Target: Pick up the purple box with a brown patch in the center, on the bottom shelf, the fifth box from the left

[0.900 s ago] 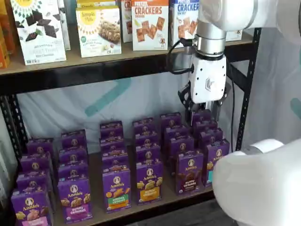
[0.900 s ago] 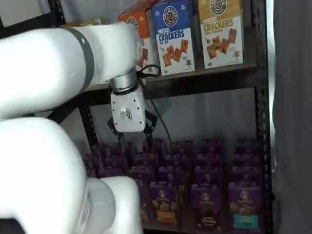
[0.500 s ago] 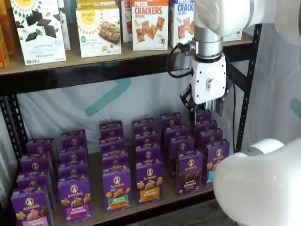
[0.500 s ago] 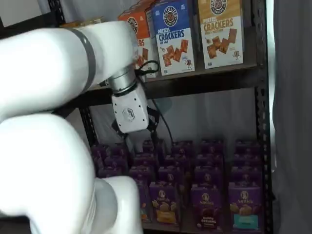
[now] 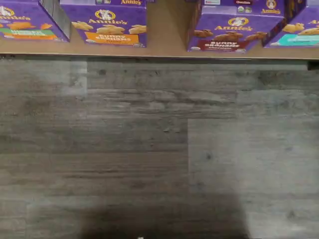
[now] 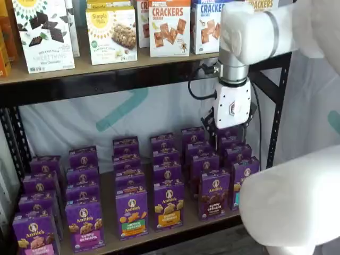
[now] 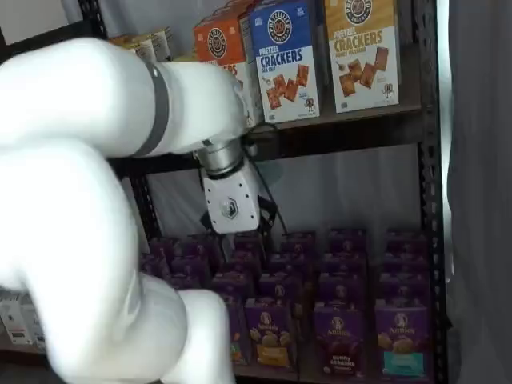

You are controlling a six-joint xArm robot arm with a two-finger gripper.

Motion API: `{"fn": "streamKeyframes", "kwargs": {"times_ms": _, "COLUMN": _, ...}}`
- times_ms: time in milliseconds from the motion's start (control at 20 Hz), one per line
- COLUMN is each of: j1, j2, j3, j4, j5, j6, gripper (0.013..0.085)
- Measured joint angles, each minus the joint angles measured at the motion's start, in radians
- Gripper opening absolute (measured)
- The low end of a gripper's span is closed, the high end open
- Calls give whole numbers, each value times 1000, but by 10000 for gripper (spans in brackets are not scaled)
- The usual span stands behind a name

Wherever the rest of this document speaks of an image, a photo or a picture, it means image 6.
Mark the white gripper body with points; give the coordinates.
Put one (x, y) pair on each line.
(233, 106)

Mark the purple box green patch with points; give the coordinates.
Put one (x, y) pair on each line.
(131, 212)

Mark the orange pretzel crackers box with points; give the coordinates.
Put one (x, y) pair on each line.
(170, 29)

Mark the white Sweet Thins box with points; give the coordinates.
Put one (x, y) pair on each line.
(45, 40)

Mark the Simple Mills almond bars box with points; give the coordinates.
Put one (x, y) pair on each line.
(111, 37)

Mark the white cracker box dark diamonds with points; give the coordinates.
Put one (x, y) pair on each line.
(73, 26)

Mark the purple box yellow patch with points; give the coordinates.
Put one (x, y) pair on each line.
(167, 174)
(168, 204)

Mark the brown shelf board crackers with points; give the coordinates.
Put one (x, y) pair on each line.
(79, 67)

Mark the purple box light pink patch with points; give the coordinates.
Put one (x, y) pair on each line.
(35, 233)

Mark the orange snack box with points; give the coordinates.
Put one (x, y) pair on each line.
(4, 63)
(8, 16)

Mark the purple box magenta patch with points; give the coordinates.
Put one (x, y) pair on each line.
(85, 225)

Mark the brown shelf board purple boxes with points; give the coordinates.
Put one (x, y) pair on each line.
(107, 191)

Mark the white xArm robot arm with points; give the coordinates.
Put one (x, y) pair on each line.
(252, 34)

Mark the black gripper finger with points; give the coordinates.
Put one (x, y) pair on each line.
(211, 127)
(252, 111)

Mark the Simple Mills yellow-top box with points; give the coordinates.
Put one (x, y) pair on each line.
(109, 4)

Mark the black metal shelf rack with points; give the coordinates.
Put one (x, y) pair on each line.
(79, 87)

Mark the blue sea salt crackers box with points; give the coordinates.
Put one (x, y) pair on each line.
(204, 26)

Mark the purple box teal patch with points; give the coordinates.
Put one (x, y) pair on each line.
(243, 175)

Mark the purple box brown patch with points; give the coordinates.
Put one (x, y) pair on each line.
(213, 196)

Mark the yellow crackers box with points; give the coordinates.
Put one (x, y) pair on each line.
(261, 4)

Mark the purple Annie's snack box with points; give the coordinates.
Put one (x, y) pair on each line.
(229, 135)
(127, 162)
(125, 146)
(83, 159)
(130, 189)
(162, 142)
(205, 164)
(82, 195)
(82, 176)
(130, 177)
(194, 135)
(40, 186)
(166, 158)
(37, 204)
(45, 167)
(199, 148)
(237, 152)

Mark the white backdrop sheet teal marks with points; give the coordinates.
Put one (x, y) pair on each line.
(79, 119)

